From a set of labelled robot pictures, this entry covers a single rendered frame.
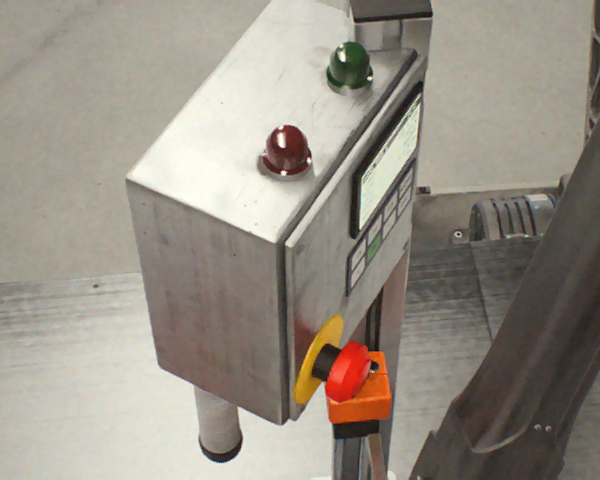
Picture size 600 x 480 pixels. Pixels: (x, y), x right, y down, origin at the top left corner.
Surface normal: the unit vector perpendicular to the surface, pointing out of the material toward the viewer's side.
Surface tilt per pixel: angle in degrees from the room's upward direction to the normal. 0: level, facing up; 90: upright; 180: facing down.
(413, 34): 90
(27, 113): 0
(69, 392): 0
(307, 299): 90
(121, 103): 0
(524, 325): 68
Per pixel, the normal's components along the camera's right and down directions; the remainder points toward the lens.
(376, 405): 0.11, 0.79
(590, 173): -0.94, -0.19
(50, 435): 0.00, -0.62
